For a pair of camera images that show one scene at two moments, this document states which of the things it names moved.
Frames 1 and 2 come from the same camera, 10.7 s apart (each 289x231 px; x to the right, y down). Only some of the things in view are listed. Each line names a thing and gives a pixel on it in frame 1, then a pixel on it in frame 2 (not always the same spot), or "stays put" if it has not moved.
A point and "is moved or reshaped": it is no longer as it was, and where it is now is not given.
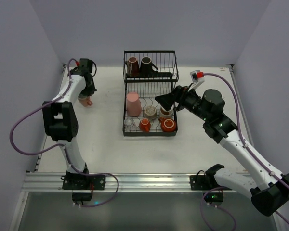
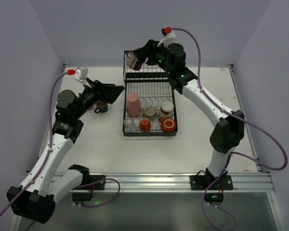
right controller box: x=210 y=197 stays put
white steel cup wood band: x=164 y=112 stays put
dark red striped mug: x=133 y=68 is moved or reshaped
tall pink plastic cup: x=134 y=105 stays put
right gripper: x=178 y=95 to x=149 y=49
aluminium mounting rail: x=40 y=182 stays put
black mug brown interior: x=147 y=67 to x=100 y=107
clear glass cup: x=129 y=124 stays put
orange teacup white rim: x=167 y=125 stays put
